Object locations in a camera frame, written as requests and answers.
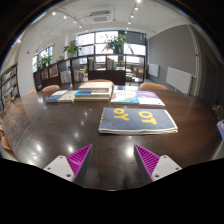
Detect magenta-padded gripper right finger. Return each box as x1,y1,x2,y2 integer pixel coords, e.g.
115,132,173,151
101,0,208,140
133,144,183,186

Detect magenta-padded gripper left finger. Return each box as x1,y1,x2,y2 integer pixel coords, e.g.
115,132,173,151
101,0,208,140
43,143,94,187

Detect grey towel with yellow letters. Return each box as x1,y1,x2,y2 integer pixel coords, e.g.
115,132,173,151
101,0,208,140
98,106,179,136

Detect purple and white book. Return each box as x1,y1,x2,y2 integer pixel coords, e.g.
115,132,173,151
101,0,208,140
135,90,166,108

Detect white thin book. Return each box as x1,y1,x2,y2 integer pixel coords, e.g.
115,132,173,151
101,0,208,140
57,89,79,104

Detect small blue book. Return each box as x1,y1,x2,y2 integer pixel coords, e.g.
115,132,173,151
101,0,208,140
45,89,69,104

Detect blue box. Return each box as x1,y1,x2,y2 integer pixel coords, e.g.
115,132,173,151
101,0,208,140
216,119,224,141

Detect yellowish thick book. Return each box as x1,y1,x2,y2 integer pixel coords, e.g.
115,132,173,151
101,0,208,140
73,96,111,103

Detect blue and white book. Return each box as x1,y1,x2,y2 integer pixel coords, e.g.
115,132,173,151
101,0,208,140
73,89,113,100

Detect colourful illustrated book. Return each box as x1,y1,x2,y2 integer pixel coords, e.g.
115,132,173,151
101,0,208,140
110,89,141,105

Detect orange chairs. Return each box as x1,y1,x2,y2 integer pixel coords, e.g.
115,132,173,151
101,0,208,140
0,78,170,161

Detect large white radiator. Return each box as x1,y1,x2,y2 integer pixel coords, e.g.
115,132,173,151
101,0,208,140
165,66,194,95

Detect small white radiator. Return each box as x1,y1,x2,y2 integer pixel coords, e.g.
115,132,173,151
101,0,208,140
147,63,160,79

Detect dark open shelf unit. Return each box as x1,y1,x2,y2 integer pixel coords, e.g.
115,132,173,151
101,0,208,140
32,53,147,92

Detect small potted plant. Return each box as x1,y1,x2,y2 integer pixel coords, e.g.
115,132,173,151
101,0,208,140
38,54,54,69

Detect medium potted plant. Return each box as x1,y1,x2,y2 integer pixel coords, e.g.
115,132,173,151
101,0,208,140
63,42,82,58

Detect large potted plant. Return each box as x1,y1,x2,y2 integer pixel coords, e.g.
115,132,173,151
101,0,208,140
103,33,128,55

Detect ceiling track spotlights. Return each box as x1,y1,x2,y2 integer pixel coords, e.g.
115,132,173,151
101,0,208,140
49,0,143,31

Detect ceiling air conditioner unit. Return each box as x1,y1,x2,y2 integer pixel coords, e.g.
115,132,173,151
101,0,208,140
87,9,114,24

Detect tall wall bookshelf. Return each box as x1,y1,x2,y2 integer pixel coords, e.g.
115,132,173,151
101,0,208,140
0,63,20,111

